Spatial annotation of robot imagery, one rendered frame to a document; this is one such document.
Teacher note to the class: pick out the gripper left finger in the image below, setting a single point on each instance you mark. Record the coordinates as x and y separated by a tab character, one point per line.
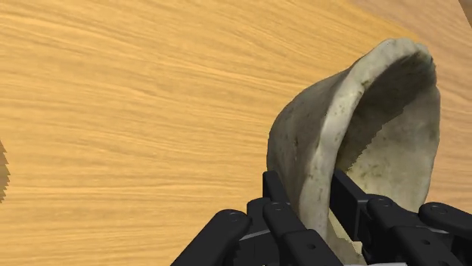
284	224

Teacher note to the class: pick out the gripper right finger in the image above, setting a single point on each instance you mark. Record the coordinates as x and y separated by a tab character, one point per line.
398	228

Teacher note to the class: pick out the off-white ceramic bowl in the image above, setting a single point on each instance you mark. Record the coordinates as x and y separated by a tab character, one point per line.
391	147

